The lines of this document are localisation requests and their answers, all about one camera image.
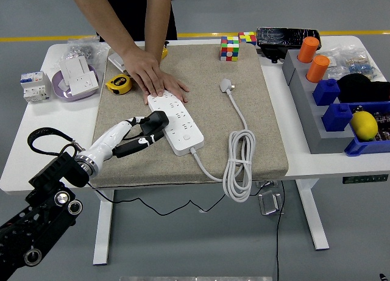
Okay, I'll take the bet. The person's right hand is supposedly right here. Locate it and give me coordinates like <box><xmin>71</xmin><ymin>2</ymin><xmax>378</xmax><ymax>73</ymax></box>
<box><xmin>121</xmin><ymin>44</ymin><xmax>168</xmax><ymax>98</ymax></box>

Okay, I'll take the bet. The small Rubik's cube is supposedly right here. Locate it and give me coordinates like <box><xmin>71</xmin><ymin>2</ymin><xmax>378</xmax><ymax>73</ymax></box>
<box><xmin>237</xmin><ymin>31</ymin><xmax>257</xmax><ymax>46</ymax></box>

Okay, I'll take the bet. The large metal bracket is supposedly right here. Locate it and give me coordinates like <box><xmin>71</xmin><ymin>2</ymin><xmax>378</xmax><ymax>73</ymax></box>
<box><xmin>258</xmin><ymin>191</ymin><xmax>285</xmax><ymax>216</ymax></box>

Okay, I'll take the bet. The white flat switch panel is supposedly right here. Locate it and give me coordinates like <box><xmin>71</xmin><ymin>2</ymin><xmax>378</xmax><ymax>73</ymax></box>
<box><xmin>108</xmin><ymin>51</ymin><xmax>127</xmax><ymax>72</ymax></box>

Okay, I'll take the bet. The black plug adapter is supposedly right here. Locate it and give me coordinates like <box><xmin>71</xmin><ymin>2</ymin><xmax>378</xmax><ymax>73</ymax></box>
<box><xmin>140</xmin><ymin>110</ymin><xmax>170</xmax><ymax>138</ymax></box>

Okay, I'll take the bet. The black table control panel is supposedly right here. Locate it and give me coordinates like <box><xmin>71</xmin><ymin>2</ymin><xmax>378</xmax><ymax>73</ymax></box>
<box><xmin>341</xmin><ymin>174</ymin><xmax>389</xmax><ymax>185</ymax></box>

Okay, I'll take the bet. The white wall socket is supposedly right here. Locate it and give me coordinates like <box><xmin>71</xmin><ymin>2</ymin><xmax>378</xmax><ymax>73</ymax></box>
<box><xmin>69</xmin><ymin>71</ymin><xmax>101</xmax><ymax>96</ymax></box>

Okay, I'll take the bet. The white table leg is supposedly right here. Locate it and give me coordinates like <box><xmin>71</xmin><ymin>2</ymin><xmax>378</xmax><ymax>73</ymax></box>
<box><xmin>295</xmin><ymin>179</ymin><xmax>330</xmax><ymax>251</ymax></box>
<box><xmin>92</xmin><ymin>189</ymin><xmax>115</xmax><ymax>266</ymax></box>

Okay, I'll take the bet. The black floor cable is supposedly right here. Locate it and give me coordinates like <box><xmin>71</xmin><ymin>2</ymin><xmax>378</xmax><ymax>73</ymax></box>
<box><xmin>275</xmin><ymin>180</ymin><xmax>286</xmax><ymax>281</ymax></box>

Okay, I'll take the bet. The orange cylinder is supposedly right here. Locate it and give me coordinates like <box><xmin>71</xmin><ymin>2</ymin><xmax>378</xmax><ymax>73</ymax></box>
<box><xmin>297</xmin><ymin>36</ymin><xmax>320</xmax><ymax>64</ymax></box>
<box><xmin>305</xmin><ymin>55</ymin><xmax>330</xmax><ymax>84</ymax></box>

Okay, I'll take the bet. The clear bag of small parts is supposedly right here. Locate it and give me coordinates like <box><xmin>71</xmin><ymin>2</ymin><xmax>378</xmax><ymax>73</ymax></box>
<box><xmin>335</xmin><ymin>44</ymin><xmax>383</xmax><ymax>80</ymax></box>

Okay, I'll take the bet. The blue block with knob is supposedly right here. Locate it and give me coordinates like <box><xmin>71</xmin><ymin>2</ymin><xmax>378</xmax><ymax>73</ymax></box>
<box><xmin>322</xmin><ymin>102</ymin><xmax>353</xmax><ymax>133</ymax></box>
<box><xmin>312</xmin><ymin>78</ymin><xmax>341</xmax><ymax>107</ymax></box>

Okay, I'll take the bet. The black cloth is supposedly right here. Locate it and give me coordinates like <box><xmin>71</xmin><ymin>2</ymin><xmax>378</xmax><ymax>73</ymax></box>
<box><xmin>336</xmin><ymin>73</ymin><xmax>390</xmax><ymax>104</ymax></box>

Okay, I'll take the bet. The blue plastic bin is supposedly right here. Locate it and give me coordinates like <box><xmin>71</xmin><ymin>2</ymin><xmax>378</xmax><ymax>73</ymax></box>
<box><xmin>344</xmin><ymin>101</ymin><xmax>390</xmax><ymax>157</ymax></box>

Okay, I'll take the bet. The thin black adapter cord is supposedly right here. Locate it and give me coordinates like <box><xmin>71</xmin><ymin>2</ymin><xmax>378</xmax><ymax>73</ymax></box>
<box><xmin>87</xmin><ymin>131</ymin><xmax>275</xmax><ymax>216</ymax></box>

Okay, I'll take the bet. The yellow tape measure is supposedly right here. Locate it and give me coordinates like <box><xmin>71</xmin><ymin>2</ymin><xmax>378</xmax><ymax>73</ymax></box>
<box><xmin>105</xmin><ymin>74</ymin><xmax>133</xmax><ymax>96</ymax></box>

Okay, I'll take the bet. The white power strip cord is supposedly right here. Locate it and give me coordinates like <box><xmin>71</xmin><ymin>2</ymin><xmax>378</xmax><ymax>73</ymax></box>
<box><xmin>191</xmin><ymin>77</ymin><xmax>257</xmax><ymax>204</ymax></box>

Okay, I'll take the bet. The clear bag of screws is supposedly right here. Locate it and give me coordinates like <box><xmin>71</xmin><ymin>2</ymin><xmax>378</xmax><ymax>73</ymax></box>
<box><xmin>66</xmin><ymin>35</ymin><xmax>112</xmax><ymax>69</ymax></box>

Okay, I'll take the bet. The small metal bracket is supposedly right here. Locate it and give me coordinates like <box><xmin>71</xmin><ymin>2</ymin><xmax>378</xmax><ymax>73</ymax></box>
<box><xmin>255</xmin><ymin>179</ymin><xmax>280</xmax><ymax>189</ymax></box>

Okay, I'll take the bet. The black film-wrapped device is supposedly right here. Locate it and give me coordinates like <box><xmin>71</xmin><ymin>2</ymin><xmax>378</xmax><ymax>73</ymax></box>
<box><xmin>255</xmin><ymin>26</ymin><xmax>321</xmax><ymax>64</ymax></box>

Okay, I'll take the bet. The white power strip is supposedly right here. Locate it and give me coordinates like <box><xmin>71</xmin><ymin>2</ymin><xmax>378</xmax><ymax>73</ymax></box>
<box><xmin>147</xmin><ymin>91</ymin><xmax>205</xmax><ymax>156</ymax></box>

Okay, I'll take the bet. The yellow lemon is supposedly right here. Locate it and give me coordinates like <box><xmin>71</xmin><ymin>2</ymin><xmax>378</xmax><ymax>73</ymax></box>
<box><xmin>349</xmin><ymin>110</ymin><xmax>379</xmax><ymax>141</ymax></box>

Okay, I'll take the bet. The white circuit breaker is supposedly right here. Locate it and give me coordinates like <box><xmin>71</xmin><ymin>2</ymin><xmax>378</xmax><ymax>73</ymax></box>
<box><xmin>19</xmin><ymin>71</ymin><xmax>51</xmax><ymax>104</ymax></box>

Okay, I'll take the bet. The grey stepped peg holder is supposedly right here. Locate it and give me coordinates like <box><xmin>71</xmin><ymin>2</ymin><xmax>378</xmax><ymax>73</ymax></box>
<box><xmin>281</xmin><ymin>49</ymin><xmax>363</xmax><ymax>155</ymax></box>

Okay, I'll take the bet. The dark circuit board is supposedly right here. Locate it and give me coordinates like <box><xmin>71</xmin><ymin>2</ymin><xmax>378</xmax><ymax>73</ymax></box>
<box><xmin>353</xmin><ymin>105</ymin><xmax>390</xmax><ymax>141</ymax></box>

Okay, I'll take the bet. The person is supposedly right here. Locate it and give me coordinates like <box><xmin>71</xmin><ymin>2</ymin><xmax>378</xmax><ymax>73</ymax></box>
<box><xmin>96</xmin><ymin>0</ymin><xmax>178</xmax><ymax>41</ymax></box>

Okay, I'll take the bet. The grey-brown mat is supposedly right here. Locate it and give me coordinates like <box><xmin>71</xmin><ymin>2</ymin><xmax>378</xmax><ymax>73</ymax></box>
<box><xmin>87</xmin><ymin>43</ymin><xmax>289</xmax><ymax>189</ymax></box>

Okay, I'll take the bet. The large Rubik's cube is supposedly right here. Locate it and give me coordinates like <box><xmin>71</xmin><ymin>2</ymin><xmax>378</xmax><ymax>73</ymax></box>
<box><xmin>219</xmin><ymin>36</ymin><xmax>241</xmax><ymax>62</ymax></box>

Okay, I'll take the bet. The white switch plate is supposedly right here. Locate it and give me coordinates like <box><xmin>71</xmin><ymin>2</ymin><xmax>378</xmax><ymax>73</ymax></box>
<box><xmin>58</xmin><ymin>55</ymin><xmax>91</xmax><ymax>87</ymax></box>

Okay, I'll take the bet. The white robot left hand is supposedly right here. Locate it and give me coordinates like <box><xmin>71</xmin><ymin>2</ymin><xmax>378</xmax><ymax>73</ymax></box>
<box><xmin>87</xmin><ymin>115</ymin><xmax>166</xmax><ymax>173</ymax></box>

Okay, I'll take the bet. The purple bowl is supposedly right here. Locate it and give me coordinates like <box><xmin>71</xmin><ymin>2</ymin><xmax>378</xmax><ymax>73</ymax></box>
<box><xmin>51</xmin><ymin>64</ymin><xmax>102</xmax><ymax>103</ymax></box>

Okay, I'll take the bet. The person's left hand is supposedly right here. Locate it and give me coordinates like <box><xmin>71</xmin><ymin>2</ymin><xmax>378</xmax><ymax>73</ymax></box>
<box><xmin>143</xmin><ymin>66</ymin><xmax>190</xmax><ymax>104</ymax></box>

